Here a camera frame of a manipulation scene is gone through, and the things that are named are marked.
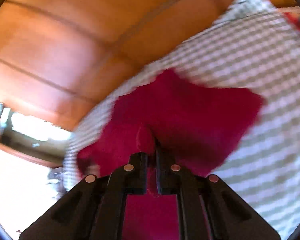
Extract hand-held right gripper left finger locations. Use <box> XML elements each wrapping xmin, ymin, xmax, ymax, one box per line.
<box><xmin>19</xmin><ymin>152</ymin><xmax>149</xmax><ymax>240</ymax></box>

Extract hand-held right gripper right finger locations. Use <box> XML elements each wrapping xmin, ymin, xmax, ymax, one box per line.
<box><xmin>154</xmin><ymin>141</ymin><xmax>282</xmax><ymax>240</ymax></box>

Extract dark red knit garment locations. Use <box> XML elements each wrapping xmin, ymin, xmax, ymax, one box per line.
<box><xmin>76</xmin><ymin>69</ymin><xmax>265</xmax><ymax>240</ymax></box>

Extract wooden panelled wardrobe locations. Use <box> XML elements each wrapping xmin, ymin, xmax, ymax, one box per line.
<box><xmin>0</xmin><ymin>0</ymin><xmax>298</xmax><ymax>133</ymax></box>

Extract green white checked bed sheet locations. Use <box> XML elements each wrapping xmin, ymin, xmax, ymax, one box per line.
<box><xmin>62</xmin><ymin>0</ymin><xmax>300</xmax><ymax>240</ymax></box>

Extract red patterned cloth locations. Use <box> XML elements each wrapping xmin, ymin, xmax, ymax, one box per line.
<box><xmin>284</xmin><ymin>11</ymin><xmax>300</xmax><ymax>43</ymax></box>

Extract brown wooden frame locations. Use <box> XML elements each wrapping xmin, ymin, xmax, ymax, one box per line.
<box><xmin>0</xmin><ymin>106</ymin><xmax>72</xmax><ymax>168</ymax></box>

